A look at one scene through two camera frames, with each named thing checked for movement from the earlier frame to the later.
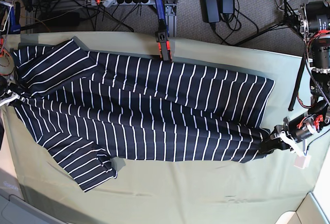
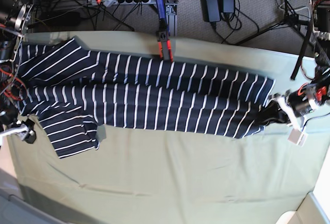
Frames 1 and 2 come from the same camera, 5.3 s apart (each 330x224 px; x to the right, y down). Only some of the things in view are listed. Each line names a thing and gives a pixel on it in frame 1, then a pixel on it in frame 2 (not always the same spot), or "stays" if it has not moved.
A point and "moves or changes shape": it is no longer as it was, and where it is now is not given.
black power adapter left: (211, 0) stays
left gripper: (275, 142) to (271, 111)
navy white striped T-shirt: (89, 107) moves or changes shape
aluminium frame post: (170, 10) stays
